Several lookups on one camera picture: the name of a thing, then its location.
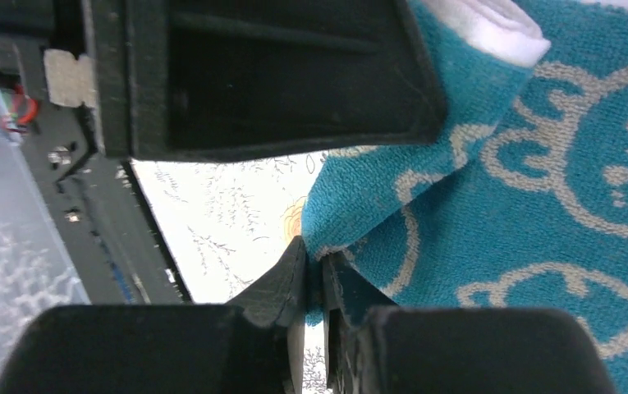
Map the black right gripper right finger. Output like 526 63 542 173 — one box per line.
321 252 615 393

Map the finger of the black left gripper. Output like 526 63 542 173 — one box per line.
126 1 447 163

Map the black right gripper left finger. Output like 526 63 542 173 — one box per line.
0 237 307 393

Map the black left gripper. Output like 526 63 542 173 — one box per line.
0 1 131 186

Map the teal bunny pattern towel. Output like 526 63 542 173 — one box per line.
302 1 628 393

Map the floral pattern table mat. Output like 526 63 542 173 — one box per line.
131 152 331 394

